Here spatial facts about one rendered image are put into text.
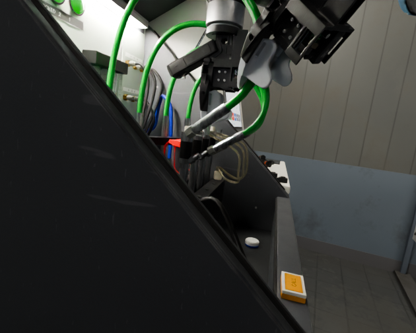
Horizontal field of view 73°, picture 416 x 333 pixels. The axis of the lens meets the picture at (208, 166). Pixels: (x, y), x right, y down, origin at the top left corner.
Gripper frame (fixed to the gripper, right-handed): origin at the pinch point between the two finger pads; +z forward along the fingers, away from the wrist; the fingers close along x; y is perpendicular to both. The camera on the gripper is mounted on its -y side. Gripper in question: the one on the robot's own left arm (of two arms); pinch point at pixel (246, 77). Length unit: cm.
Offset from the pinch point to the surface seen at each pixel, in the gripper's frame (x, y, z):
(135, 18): 8, -47, 22
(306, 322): -11.4, 32.2, 6.2
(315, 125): 214, -42, 110
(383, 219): 227, 59, 125
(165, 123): 6.1, -18.2, 33.3
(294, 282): -6.9, 28.8, 9.0
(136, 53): 10, -46, 32
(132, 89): 6, -38, 39
